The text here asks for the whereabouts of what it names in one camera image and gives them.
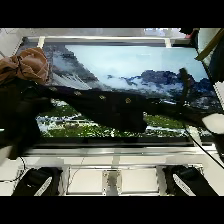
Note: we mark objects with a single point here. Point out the black shirt with gold buttons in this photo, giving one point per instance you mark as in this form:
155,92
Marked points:
110,108

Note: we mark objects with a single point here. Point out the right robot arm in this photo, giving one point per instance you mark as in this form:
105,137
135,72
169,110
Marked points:
192,180

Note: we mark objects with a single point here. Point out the brown garment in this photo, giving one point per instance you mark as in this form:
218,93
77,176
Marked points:
31,65

